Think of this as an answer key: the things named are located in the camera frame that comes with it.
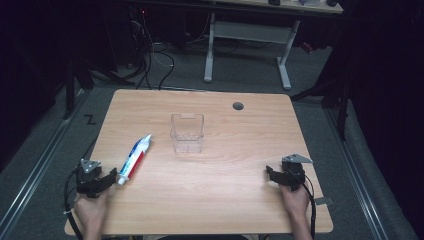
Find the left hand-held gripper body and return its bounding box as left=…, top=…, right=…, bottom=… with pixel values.
left=75, top=158, right=105, bottom=200

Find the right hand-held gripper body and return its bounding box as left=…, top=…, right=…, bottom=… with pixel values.
left=280, top=152, right=314, bottom=193

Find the white blue red toothpaste tube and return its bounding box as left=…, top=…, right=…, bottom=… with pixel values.
left=116, top=133, right=153, bottom=187

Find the clear plastic container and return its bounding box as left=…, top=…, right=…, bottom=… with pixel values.
left=169, top=112, right=205, bottom=155

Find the person's left hand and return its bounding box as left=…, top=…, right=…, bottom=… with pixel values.
left=73, top=190, right=110, bottom=233

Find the person's right hand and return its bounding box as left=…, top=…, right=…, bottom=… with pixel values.
left=278, top=183, right=311, bottom=220

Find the black metal stand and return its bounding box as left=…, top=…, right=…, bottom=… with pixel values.
left=289, top=74, right=353, bottom=142

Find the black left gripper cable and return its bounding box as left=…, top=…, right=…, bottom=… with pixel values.
left=62, top=168, right=84, bottom=240

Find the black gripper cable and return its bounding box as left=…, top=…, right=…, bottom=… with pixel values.
left=301, top=173, right=318, bottom=240
left=62, top=168, right=84, bottom=240

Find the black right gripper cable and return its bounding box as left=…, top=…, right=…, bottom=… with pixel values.
left=301, top=173, right=318, bottom=240

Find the metal floor rail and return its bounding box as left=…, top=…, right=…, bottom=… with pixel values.
left=0, top=89, right=86, bottom=234
left=323, top=106, right=390, bottom=240

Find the black floor cable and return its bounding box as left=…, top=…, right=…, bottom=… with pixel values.
left=157, top=50, right=176, bottom=91

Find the black cable bundle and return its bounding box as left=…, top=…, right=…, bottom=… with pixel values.
left=128, top=8, right=156, bottom=90

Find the white metal frame desk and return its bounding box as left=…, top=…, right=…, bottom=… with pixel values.
left=203, top=0, right=345, bottom=92

